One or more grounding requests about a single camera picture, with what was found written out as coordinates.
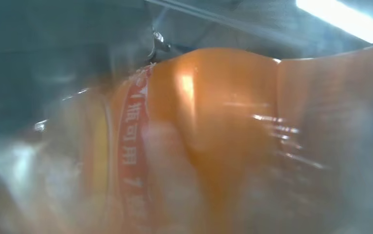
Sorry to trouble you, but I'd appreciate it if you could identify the ceiling light panel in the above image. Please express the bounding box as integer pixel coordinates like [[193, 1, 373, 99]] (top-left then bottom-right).
[[295, 0, 373, 44]]

